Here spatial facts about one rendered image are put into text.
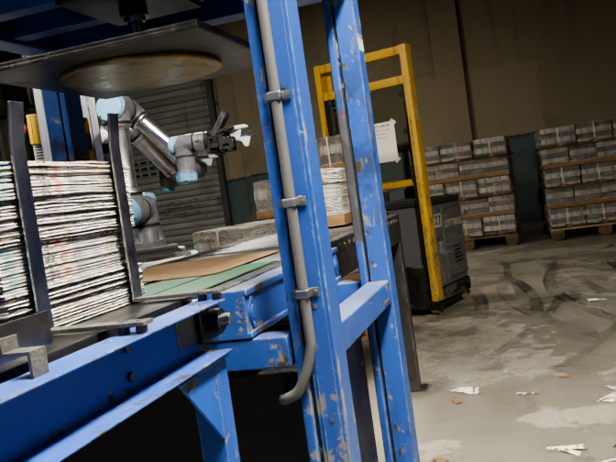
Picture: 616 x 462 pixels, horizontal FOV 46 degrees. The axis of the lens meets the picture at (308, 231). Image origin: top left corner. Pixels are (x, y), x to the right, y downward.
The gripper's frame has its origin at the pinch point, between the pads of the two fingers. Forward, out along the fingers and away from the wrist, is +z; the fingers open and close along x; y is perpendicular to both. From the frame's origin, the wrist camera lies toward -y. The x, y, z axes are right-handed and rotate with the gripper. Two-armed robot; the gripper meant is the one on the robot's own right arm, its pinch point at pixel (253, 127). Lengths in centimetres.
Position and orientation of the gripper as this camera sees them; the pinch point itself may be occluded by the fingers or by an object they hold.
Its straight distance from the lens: 292.5
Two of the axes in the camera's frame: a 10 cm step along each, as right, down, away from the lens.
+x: -1.9, -0.6, -9.8
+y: 1.1, 9.9, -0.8
